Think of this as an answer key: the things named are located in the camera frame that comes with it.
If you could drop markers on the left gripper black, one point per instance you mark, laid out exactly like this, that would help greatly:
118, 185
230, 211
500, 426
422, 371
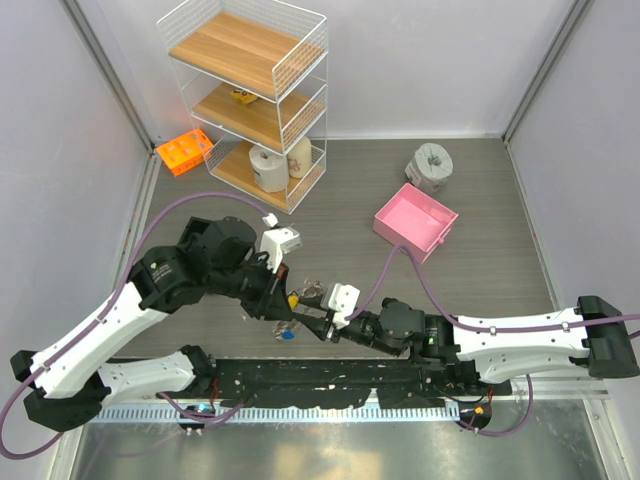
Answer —
272, 303

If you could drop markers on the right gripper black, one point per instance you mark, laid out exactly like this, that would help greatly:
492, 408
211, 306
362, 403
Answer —
322, 327

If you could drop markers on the yellow tagged key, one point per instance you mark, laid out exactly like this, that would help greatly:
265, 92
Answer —
293, 301

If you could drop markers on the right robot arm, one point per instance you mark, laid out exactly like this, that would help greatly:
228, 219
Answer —
590, 336

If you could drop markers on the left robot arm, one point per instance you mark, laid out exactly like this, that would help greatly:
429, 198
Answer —
222, 257

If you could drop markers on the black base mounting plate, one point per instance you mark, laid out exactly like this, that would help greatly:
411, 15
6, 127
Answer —
336, 384

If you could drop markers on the black plastic bin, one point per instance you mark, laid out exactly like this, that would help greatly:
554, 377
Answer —
201, 228

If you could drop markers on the white toilet paper roll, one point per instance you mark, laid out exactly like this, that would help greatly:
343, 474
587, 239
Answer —
270, 169

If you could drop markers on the pink open box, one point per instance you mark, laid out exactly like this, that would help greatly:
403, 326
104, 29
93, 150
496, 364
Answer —
415, 220

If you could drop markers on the cream lotion bottle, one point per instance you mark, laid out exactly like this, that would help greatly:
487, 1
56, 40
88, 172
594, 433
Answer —
300, 158

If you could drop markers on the orange plastic crate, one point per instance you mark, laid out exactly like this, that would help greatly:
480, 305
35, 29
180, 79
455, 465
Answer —
185, 152

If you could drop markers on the yellow packet on shelf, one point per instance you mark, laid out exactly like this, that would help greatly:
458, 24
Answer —
243, 97

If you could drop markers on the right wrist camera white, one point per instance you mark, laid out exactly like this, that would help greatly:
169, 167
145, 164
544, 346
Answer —
342, 297

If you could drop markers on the white slotted cable duct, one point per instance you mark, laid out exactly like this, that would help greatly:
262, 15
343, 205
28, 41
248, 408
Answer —
370, 412

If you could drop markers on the white wire shelf rack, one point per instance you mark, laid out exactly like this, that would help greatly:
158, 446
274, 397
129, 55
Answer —
253, 73

